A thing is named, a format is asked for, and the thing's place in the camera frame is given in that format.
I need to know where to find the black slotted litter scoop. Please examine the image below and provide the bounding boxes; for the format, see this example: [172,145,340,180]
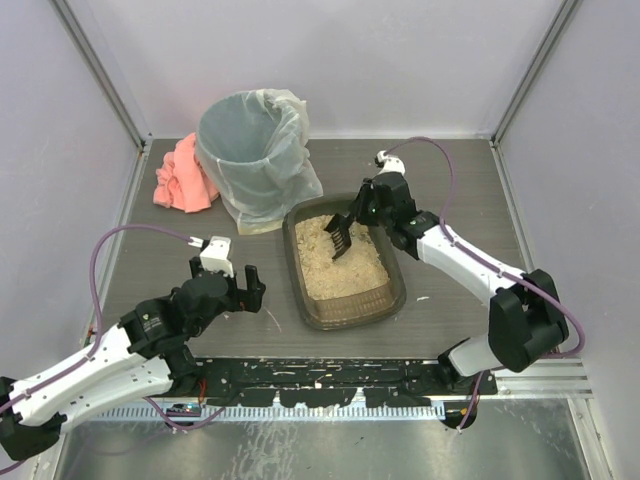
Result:
[325,214,354,260]

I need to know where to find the dark translucent litter box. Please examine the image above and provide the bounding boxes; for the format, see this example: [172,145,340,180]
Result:
[282,194,406,331]

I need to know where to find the bin with plastic liner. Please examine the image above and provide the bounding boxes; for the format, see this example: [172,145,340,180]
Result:
[195,89,323,235]

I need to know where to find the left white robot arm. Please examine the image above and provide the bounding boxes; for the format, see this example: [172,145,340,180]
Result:
[1,265,266,462]

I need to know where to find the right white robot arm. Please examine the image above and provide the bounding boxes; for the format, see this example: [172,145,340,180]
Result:
[349,172,569,386]

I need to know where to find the pink crumpled cloth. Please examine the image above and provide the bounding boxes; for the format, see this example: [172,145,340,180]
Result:
[153,133,219,214]

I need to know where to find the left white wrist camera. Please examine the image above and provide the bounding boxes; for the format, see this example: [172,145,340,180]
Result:
[189,236,235,278]

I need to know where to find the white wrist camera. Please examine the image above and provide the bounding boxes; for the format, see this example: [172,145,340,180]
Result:
[189,236,235,278]
[374,150,406,176]

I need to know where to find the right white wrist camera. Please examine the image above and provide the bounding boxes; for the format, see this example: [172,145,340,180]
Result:
[374,150,406,176]

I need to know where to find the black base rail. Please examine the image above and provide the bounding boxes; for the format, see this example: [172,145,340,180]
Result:
[193,358,497,408]

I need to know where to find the white slotted cable duct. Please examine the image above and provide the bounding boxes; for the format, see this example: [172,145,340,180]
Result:
[94,400,446,422]

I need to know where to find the right aluminium frame post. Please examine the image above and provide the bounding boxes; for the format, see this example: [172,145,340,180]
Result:
[490,0,583,147]

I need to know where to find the aluminium frame post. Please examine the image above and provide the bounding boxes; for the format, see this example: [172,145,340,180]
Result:
[490,0,583,147]
[49,0,149,151]

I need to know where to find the left aluminium frame post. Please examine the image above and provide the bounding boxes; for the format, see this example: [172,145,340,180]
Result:
[49,0,149,151]

